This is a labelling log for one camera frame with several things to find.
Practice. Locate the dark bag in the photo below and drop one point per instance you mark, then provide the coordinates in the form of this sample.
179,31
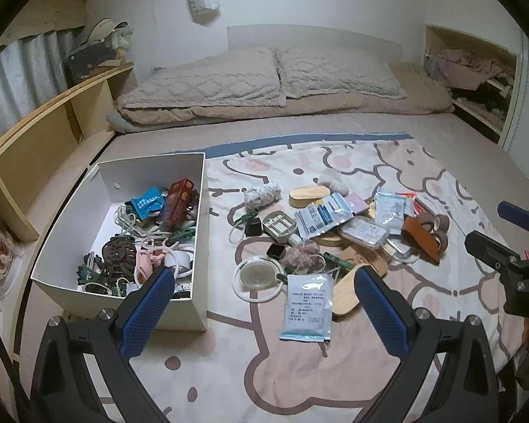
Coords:
90,59

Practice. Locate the wooden bedside shelf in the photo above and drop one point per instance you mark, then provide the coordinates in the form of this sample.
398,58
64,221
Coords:
48,119

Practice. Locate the white sachet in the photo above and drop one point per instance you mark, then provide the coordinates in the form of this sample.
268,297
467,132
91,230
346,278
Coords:
390,211
306,308

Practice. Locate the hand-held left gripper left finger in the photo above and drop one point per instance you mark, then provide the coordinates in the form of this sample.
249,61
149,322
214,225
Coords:
147,313

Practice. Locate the brown leather pouch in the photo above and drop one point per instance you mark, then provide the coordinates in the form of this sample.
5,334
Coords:
416,238

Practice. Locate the beige folded duvet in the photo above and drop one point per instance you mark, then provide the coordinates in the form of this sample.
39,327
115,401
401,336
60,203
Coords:
423,92

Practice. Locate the bag of brown nuts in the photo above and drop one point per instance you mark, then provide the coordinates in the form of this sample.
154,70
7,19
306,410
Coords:
302,255

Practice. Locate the red brown packet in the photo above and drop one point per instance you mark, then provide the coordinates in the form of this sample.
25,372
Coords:
176,205

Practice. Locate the carved wooden coaster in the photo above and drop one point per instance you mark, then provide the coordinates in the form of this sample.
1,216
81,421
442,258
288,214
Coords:
374,264

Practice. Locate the quilted beige pillow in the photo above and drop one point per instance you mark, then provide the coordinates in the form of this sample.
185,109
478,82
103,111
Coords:
211,79
335,72

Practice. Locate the white square frame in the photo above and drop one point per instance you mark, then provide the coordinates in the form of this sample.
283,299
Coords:
280,224

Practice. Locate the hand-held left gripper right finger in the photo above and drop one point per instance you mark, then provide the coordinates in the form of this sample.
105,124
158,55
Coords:
381,313

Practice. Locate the black cube charger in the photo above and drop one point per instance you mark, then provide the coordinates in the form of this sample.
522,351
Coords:
254,228

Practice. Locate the pink plastic holder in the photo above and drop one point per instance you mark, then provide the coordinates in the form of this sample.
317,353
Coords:
147,264

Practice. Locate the grey curtain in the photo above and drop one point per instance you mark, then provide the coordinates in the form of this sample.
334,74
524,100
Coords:
22,70

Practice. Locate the black smartwatch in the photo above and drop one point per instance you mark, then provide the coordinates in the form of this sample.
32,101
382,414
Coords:
275,252

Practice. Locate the pile of clothes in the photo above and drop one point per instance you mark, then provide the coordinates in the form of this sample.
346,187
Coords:
467,66

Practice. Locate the speckled grey cloth roll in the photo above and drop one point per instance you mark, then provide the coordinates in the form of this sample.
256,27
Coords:
262,196

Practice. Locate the wall niche shelf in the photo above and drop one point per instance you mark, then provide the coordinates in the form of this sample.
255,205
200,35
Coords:
507,123

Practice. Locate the brown tape roll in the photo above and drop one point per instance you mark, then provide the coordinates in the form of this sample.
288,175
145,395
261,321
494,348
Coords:
441,242
425,220
443,222

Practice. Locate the white storage box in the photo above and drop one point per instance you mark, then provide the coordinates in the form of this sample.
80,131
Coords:
123,172

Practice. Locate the brown hair claw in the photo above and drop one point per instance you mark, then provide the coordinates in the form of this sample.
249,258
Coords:
119,255

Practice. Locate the blue white snack packet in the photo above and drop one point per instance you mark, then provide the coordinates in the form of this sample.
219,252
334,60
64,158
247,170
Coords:
322,218

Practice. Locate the printed blanket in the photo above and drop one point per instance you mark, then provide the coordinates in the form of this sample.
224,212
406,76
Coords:
291,383

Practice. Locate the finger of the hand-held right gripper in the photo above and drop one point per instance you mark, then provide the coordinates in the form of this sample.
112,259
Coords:
513,212
489,249

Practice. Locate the clear plastic case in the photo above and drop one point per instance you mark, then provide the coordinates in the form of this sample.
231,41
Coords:
363,231

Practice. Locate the fluffy grey pompom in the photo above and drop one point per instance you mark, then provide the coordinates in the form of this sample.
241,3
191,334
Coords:
335,184

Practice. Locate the white tape roll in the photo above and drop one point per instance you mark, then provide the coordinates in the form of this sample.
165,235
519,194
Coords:
180,262

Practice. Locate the white sun visor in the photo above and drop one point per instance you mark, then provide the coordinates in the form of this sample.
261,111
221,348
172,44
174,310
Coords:
99,31

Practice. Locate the red white packet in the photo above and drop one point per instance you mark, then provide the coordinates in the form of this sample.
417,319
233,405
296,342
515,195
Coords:
416,205

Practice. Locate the purple card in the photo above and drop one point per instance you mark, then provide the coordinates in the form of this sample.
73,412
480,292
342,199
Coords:
357,202

